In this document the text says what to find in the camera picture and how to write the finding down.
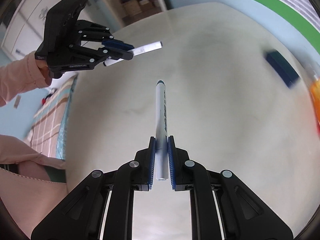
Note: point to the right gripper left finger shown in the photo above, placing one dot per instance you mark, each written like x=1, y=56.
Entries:
x=101, y=205

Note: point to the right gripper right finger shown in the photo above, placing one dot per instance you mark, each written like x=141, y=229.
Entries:
x=222, y=205

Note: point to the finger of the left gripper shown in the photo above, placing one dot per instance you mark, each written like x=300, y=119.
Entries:
x=82, y=58
x=93, y=32

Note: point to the white marker black cap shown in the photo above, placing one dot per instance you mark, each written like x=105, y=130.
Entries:
x=137, y=51

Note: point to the white marker blue cap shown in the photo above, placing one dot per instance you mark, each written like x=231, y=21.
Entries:
x=161, y=163

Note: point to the pink sleeved left forearm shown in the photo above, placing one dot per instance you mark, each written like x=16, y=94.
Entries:
x=19, y=77

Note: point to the person left hand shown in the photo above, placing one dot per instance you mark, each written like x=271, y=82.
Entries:
x=43, y=67

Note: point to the white cabinet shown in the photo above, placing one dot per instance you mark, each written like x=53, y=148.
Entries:
x=25, y=31

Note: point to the pink clothed person torso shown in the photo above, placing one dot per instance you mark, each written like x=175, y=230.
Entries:
x=29, y=194

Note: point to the striped plaid bed cover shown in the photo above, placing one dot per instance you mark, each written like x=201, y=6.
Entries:
x=48, y=131

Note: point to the orange label plastic bottle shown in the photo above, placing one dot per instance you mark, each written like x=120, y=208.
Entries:
x=313, y=70

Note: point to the dark blue board eraser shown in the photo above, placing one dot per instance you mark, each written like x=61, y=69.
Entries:
x=283, y=68

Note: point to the green white wall poster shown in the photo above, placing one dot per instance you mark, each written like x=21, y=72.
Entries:
x=300, y=14

